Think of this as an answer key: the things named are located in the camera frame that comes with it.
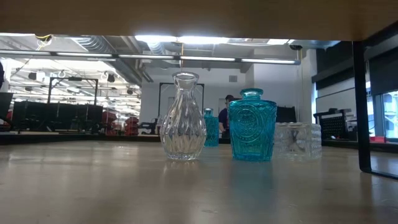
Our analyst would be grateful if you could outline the long ceiling light bar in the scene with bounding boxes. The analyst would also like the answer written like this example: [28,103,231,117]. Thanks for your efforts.
[0,49,302,65]

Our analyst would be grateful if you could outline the clear wavy bottle-shaped vase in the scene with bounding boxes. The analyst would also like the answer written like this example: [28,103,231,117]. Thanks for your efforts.
[160,72,208,161]

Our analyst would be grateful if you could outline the teal medallion embossed glass vase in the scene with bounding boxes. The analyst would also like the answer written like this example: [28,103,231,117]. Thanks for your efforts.
[228,88,277,162]

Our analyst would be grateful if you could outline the teal ribbed cylinder glass vase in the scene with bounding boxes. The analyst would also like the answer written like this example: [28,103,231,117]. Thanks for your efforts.
[203,108,220,147]

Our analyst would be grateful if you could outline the black leaning board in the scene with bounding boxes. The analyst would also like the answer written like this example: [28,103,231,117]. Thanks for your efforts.
[275,106,297,124]

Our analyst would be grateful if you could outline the grey spiral ceiling duct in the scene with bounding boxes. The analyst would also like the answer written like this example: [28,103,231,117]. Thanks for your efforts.
[70,35,155,85]
[147,42,175,57]

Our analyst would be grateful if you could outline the red tool cabinet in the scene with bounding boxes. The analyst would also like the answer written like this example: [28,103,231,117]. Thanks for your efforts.
[124,116,140,136]
[101,111,118,135]

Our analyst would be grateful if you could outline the black partition panels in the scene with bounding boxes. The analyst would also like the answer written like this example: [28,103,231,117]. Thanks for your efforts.
[12,101,104,133]

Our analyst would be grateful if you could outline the window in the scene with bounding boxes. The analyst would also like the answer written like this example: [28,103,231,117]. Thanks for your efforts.
[371,81,398,139]

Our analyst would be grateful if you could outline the dark monitor screen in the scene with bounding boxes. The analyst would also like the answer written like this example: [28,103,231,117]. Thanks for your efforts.
[0,91,14,123]

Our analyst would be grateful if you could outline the black window blind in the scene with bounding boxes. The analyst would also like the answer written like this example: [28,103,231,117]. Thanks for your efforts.
[369,51,398,96]

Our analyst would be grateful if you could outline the clear diamond-cut square vase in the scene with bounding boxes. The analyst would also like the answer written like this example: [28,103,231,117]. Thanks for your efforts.
[273,122,323,160]

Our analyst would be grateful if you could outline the wooden shelf black metal legs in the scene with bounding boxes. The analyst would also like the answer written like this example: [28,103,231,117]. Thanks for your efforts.
[0,0,398,180]

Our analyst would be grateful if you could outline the yellow white ceiling cables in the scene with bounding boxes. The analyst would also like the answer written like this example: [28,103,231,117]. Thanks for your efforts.
[34,33,53,47]

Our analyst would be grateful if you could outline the person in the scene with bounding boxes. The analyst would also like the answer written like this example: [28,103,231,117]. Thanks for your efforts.
[218,95,234,139]

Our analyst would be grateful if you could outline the black perforated cart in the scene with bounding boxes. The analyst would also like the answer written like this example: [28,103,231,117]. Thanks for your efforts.
[313,108,357,141]

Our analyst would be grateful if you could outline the white wall board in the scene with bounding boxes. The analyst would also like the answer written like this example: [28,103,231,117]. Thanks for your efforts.
[315,86,355,114]

